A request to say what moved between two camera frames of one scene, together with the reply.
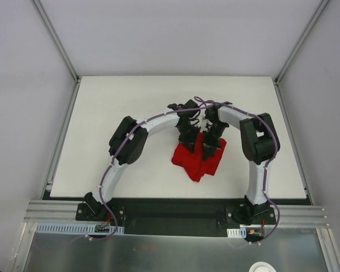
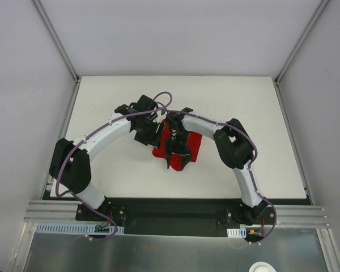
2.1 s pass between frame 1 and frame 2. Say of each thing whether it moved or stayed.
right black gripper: moved
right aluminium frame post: stayed
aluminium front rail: stayed
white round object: stayed
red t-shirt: moved
